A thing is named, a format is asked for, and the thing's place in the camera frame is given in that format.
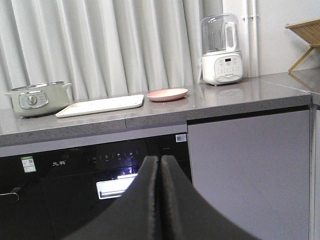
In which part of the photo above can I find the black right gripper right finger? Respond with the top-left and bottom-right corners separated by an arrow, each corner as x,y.
160,155 -> 256,240

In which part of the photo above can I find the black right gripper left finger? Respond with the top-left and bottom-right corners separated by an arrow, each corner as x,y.
65,156 -> 158,240

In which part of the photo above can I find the pink round plate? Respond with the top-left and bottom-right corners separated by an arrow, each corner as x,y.
147,88 -> 188,102

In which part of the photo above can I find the cream bear serving tray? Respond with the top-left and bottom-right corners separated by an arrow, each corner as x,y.
55,94 -> 144,118

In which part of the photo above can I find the black built-in disinfection cabinet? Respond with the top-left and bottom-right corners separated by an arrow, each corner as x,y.
6,133 -> 191,240

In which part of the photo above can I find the grey cabinet door right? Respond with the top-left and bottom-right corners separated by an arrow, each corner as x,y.
188,110 -> 310,240

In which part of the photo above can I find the black built-in dishwasher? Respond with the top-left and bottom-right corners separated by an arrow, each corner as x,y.
0,155 -> 54,240

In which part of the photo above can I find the white blender machine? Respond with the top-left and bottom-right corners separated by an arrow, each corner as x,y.
201,13 -> 243,86

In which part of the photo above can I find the white pleated curtain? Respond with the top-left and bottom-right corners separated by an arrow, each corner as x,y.
0,0 -> 223,109

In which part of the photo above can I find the wooden folding rack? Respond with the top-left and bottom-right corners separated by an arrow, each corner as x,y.
284,16 -> 320,74

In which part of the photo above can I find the white wall pipe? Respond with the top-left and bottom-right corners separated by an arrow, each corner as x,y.
242,0 -> 259,78

